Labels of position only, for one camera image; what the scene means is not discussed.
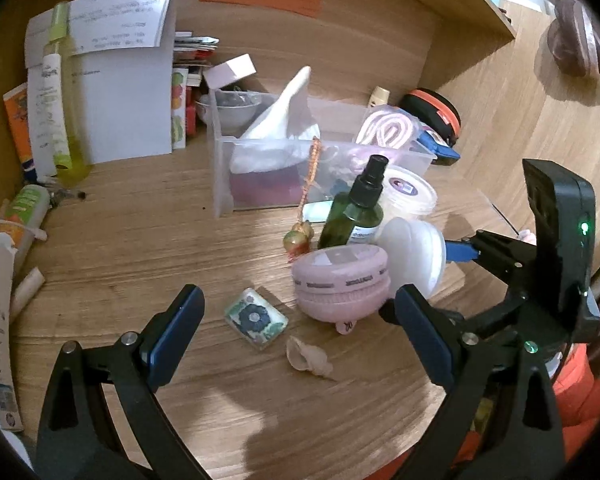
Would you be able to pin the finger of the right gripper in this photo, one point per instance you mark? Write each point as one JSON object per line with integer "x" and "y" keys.
{"x": 460, "y": 251}

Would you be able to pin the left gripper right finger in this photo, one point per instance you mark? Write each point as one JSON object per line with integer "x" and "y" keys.
{"x": 499, "y": 418}

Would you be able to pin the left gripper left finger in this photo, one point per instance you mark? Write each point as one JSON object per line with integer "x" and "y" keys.
{"x": 77, "y": 438}

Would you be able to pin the white round cotton pad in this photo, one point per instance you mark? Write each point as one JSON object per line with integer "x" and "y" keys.
{"x": 416, "y": 254}

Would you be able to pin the white tape roll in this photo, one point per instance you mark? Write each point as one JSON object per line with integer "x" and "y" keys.
{"x": 406, "y": 195}

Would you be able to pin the dark green spray bottle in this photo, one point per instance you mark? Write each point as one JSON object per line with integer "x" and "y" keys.
{"x": 356, "y": 215}

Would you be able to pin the pink round compact case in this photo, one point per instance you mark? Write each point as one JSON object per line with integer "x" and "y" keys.
{"x": 341, "y": 285}

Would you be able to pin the mint green tube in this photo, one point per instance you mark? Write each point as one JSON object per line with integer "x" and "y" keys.
{"x": 316, "y": 212}

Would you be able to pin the beaded charm with bell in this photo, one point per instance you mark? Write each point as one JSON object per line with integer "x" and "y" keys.
{"x": 297, "y": 241}

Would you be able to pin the white plastic bag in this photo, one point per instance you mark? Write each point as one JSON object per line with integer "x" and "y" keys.
{"x": 280, "y": 136}

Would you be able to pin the clear plastic storage bin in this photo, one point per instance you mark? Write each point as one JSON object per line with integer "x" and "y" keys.
{"x": 270, "y": 173}

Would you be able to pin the blue pencil pouch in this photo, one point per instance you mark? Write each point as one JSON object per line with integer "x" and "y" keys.
{"x": 432, "y": 141}

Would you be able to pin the black orange zipper case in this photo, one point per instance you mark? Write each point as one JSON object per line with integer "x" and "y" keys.
{"x": 435, "y": 111}

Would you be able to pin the small cream lotion bottle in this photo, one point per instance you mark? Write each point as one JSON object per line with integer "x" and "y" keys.
{"x": 379, "y": 96}

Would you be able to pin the beige seashell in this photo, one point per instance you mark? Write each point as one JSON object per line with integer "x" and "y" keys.
{"x": 307, "y": 358}

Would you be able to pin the green orange tube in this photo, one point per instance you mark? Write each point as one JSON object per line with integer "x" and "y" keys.
{"x": 24, "y": 214}

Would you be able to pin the clear glass bowl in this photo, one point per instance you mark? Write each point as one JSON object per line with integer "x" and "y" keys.
{"x": 236, "y": 109}

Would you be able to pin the small pink white box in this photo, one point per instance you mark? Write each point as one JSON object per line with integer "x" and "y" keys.
{"x": 229, "y": 72}

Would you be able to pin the fruit pattern carton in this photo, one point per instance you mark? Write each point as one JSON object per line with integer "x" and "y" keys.
{"x": 178, "y": 108}

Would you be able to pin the stack of books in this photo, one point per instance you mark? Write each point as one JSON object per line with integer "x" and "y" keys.
{"x": 193, "y": 54}

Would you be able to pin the yellow spray bottle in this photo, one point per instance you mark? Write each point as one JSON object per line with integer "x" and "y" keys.
{"x": 58, "y": 104}

